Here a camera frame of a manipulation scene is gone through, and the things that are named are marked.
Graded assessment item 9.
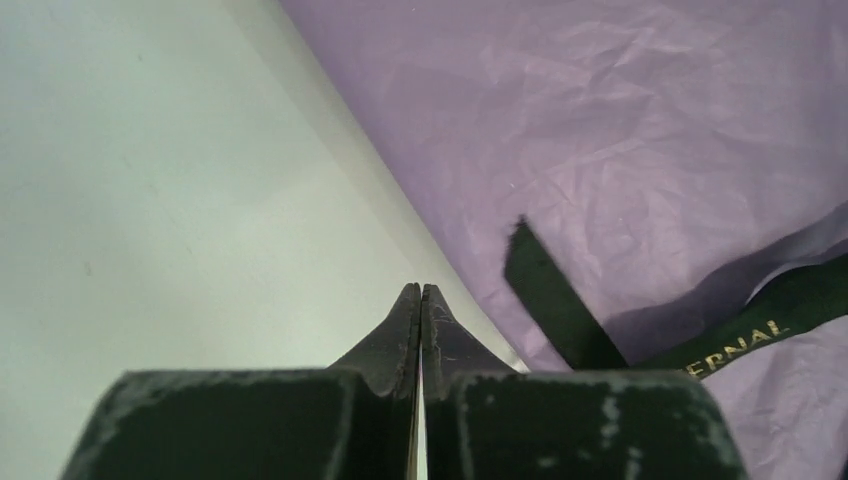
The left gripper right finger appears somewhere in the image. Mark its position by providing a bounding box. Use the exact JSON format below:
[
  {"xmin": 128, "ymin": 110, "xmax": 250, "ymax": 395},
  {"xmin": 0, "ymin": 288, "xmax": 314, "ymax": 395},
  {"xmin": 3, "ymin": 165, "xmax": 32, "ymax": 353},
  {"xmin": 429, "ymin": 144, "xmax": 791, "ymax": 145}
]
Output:
[{"xmin": 421, "ymin": 285, "xmax": 747, "ymax": 479}]

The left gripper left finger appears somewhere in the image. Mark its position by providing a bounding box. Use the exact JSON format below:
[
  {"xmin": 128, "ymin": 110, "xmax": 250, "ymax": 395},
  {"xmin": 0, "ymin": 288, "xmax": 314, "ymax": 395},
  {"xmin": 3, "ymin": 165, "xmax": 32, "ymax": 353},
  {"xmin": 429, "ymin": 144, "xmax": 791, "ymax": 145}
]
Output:
[{"xmin": 62, "ymin": 283, "xmax": 421, "ymax": 479}]

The purple pink wrapping paper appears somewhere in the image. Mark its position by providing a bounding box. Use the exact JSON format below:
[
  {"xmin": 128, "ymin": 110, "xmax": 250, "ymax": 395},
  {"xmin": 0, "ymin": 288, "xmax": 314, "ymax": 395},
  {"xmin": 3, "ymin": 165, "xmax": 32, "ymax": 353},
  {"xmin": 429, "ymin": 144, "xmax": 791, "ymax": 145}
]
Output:
[{"xmin": 283, "ymin": 1, "xmax": 847, "ymax": 479}]

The black ribbon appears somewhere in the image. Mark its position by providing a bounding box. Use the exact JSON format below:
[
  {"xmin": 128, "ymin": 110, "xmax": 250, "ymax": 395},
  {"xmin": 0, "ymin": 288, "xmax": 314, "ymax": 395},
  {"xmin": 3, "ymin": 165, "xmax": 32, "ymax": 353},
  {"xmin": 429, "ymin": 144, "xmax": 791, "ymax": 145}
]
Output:
[{"xmin": 503, "ymin": 220, "xmax": 847, "ymax": 380}]

